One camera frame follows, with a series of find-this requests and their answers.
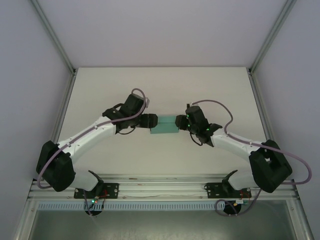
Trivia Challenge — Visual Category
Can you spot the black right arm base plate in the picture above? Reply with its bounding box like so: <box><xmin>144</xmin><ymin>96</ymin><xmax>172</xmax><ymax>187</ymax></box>
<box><xmin>204</xmin><ymin>182</ymin><xmax>251</xmax><ymax>200</ymax></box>

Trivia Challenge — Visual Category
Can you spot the shiny metal sheet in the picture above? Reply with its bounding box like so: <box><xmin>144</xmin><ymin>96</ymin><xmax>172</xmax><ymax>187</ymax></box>
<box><xmin>26</xmin><ymin>209</ymin><xmax>301</xmax><ymax>240</ymax></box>

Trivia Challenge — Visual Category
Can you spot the aluminium mounting rail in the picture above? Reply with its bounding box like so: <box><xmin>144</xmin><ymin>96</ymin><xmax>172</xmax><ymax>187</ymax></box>
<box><xmin>27</xmin><ymin>174</ymin><xmax>300</xmax><ymax>201</ymax></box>

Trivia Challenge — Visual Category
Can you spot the black round cable grommet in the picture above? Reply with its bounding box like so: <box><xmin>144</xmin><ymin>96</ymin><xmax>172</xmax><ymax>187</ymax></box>
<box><xmin>223</xmin><ymin>199</ymin><xmax>243</xmax><ymax>216</ymax></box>
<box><xmin>84</xmin><ymin>208</ymin><xmax>103</xmax><ymax>217</ymax></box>

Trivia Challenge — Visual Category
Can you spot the aluminium frame post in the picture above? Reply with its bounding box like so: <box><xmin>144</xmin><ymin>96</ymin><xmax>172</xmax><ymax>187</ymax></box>
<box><xmin>31</xmin><ymin>0</ymin><xmax>77</xmax><ymax>75</ymax></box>
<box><xmin>248</xmin><ymin>0</ymin><xmax>298</xmax><ymax>73</ymax></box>

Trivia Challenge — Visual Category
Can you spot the aluminium table side rail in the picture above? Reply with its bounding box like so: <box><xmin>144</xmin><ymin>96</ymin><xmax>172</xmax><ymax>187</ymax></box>
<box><xmin>247</xmin><ymin>69</ymin><xmax>286</xmax><ymax>180</ymax></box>
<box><xmin>39</xmin><ymin>71</ymin><xmax>78</xmax><ymax>181</ymax></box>

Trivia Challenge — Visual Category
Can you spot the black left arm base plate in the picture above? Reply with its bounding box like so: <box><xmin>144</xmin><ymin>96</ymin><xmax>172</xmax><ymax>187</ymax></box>
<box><xmin>73</xmin><ymin>182</ymin><xmax>120</xmax><ymax>199</ymax></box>

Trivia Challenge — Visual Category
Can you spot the aluminium lower frame bar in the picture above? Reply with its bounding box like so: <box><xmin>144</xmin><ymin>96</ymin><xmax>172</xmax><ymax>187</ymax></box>
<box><xmin>13</xmin><ymin>199</ymin><xmax>38</xmax><ymax>240</ymax></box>
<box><xmin>287</xmin><ymin>199</ymin><xmax>315</xmax><ymax>240</ymax></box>

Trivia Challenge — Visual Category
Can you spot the grey slotted cable duct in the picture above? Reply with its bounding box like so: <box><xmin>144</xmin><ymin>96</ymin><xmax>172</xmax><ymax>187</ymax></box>
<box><xmin>36</xmin><ymin>202</ymin><xmax>251</xmax><ymax>211</ymax></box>

